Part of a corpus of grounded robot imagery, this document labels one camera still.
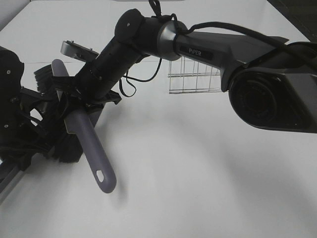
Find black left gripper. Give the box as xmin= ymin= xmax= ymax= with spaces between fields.
xmin=0 ymin=86 xmax=64 ymax=170

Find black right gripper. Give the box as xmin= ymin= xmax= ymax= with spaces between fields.
xmin=52 ymin=75 xmax=121 ymax=112

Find purple brush black bristles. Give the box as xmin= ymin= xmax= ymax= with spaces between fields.
xmin=34 ymin=59 xmax=117 ymax=193

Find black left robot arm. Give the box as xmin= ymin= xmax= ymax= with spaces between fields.
xmin=0 ymin=47 xmax=64 ymax=171

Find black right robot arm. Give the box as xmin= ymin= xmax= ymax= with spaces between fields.
xmin=53 ymin=9 xmax=317 ymax=133

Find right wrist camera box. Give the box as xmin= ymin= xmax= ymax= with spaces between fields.
xmin=60 ymin=41 xmax=99 ymax=62

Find chrome wire rack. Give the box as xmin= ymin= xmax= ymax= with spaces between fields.
xmin=167 ymin=57 xmax=221 ymax=94

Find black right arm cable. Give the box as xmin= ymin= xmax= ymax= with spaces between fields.
xmin=118 ymin=0 xmax=317 ymax=98

